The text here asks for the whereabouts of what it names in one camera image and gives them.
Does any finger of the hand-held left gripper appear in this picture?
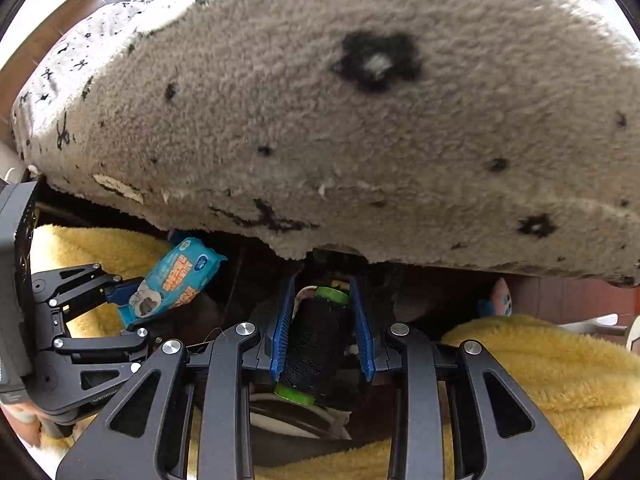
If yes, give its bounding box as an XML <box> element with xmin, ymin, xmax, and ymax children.
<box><xmin>37</xmin><ymin>327</ymin><xmax>151</xmax><ymax>423</ymax></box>
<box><xmin>31</xmin><ymin>262</ymin><xmax>146</xmax><ymax>313</ymax></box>

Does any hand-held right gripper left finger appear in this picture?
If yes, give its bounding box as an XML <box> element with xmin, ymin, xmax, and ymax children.
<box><xmin>56</xmin><ymin>276</ymin><xmax>301</xmax><ymax>480</ymax></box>

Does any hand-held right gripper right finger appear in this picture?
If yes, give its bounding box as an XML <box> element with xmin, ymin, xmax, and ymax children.
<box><xmin>349</xmin><ymin>276</ymin><xmax>583</xmax><ymax>480</ymax></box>

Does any black thread spool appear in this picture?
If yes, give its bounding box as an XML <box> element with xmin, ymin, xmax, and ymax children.
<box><xmin>273</xmin><ymin>285</ymin><xmax>352</xmax><ymax>407</ymax></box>

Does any blue tissue packet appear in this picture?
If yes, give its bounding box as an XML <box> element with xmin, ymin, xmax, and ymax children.
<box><xmin>116</xmin><ymin>236</ymin><xmax>228</xmax><ymax>326</ymax></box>

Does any white rimmed trash bin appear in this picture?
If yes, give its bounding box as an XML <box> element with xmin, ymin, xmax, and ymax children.
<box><xmin>247</xmin><ymin>392</ymin><xmax>353</xmax><ymax>443</ymax></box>

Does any person's left hand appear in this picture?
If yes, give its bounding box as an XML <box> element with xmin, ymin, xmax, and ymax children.
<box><xmin>7</xmin><ymin>402</ymin><xmax>43</xmax><ymax>448</ymax></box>

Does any blue and pink toy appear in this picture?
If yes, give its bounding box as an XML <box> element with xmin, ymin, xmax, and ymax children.
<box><xmin>475</xmin><ymin>277</ymin><xmax>516</xmax><ymax>318</ymax></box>

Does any yellow fleece blanket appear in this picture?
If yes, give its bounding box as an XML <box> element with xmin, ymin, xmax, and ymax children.
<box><xmin>30</xmin><ymin>224</ymin><xmax>640</xmax><ymax>480</ymax></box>

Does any grey printed fleece blanket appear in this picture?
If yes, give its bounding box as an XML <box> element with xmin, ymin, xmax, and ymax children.
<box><xmin>10</xmin><ymin>0</ymin><xmax>640</xmax><ymax>288</ymax></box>

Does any white bow print quilt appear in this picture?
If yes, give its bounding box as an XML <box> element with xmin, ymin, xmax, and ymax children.
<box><xmin>10</xmin><ymin>0</ymin><xmax>211</xmax><ymax>161</ymax></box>

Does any white plastic object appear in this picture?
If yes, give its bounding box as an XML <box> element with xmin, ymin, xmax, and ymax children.
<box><xmin>575</xmin><ymin>312</ymin><xmax>640</xmax><ymax>356</ymax></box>

